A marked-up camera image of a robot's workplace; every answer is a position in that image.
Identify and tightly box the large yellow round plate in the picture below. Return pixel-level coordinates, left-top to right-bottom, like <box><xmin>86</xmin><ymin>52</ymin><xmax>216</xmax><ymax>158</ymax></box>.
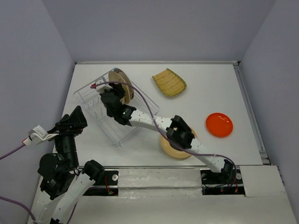
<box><xmin>160</xmin><ymin>135</ymin><xmax>191</xmax><ymax>159</ymax></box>

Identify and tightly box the small beige flower plate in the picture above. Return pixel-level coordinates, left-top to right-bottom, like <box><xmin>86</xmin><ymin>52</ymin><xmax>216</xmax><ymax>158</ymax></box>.
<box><xmin>121</xmin><ymin>88</ymin><xmax>131</xmax><ymax>104</ymax></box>

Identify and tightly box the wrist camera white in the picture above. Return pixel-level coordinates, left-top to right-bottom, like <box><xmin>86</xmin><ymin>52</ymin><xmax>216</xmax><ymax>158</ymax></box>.
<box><xmin>90</xmin><ymin>78</ymin><xmax>112</xmax><ymax>94</ymax></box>
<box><xmin>22</xmin><ymin>125</ymin><xmax>59</xmax><ymax>146</ymax></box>

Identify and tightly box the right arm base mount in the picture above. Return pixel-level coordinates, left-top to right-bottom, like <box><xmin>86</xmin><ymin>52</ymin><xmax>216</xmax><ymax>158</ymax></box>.
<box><xmin>200</xmin><ymin>168</ymin><xmax>245</xmax><ymax>196</ymax></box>

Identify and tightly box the purple cable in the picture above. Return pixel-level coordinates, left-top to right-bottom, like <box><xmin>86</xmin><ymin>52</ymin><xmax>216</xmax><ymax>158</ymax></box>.
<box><xmin>90</xmin><ymin>80</ymin><xmax>239</xmax><ymax>189</ymax></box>
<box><xmin>0</xmin><ymin>142</ymin><xmax>38</xmax><ymax>222</ymax></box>

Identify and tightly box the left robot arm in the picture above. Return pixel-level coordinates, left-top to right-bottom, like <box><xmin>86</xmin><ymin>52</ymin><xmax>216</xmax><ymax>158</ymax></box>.
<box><xmin>24</xmin><ymin>105</ymin><xmax>105</xmax><ymax>224</ymax></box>

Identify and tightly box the beige floral square plate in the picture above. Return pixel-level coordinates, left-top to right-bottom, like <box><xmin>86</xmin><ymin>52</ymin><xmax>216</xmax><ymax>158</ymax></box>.
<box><xmin>107</xmin><ymin>70</ymin><xmax>132</xmax><ymax>104</ymax></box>

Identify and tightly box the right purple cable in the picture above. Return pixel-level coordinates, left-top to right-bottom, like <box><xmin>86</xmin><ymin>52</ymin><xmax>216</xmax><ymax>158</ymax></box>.
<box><xmin>90</xmin><ymin>80</ymin><xmax>239</xmax><ymax>189</ymax></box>

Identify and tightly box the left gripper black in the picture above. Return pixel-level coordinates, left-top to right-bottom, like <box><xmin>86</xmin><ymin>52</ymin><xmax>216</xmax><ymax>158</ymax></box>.
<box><xmin>46</xmin><ymin>104</ymin><xmax>89</xmax><ymax>166</ymax></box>

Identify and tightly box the green rimmed white plate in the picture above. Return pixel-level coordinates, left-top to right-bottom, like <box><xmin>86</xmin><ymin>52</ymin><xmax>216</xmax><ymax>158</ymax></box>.
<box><xmin>114</xmin><ymin>68</ymin><xmax>134</xmax><ymax>100</ymax></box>

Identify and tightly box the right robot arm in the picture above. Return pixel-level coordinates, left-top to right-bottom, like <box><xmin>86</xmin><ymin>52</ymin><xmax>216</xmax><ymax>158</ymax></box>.
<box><xmin>91</xmin><ymin>81</ymin><xmax>236</xmax><ymax>183</ymax></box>

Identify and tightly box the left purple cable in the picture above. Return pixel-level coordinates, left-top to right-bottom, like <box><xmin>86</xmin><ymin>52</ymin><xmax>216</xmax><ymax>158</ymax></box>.
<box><xmin>0</xmin><ymin>142</ymin><xmax>38</xmax><ymax>222</ymax></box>

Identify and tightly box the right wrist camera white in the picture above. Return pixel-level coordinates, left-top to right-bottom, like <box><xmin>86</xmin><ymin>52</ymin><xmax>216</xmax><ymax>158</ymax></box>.
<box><xmin>90</xmin><ymin>78</ymin><xmax>112</xmax><ymax>94</ymax></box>

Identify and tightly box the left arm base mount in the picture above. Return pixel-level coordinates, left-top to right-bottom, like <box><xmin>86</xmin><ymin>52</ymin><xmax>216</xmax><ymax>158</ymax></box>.
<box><xmin>83</xmin><ymin>169</ymin><xmax>119</xmax><ymax>196</ymax></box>

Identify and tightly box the yellow bamboo pattern plate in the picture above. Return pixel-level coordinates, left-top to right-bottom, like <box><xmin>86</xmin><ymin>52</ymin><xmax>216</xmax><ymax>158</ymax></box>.
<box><xmin>152</xmin><ymin>68</ymin><xmax>187</xmax><ymax>98</ymax></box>

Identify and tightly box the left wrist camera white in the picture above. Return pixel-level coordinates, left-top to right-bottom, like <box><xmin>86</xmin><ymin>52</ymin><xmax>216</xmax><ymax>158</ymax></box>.
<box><xmin>22</xmin><ymin>125</ymin><xmax>59</xmax><ymax>146</ymax></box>

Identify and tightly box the clear wire dish rack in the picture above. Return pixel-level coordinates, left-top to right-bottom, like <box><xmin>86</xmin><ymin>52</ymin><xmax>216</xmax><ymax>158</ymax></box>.
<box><xmin>74</xmin><ymin>68</ymin><xmax>159</xmax><ymax>147</ymax></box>

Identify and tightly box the orange round plate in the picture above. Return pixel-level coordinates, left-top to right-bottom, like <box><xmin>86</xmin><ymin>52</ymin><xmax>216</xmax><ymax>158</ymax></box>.
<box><xmin>205</xmin><ymin>112</ymin><xmax>234</xmax><ymax>138</ymax></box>

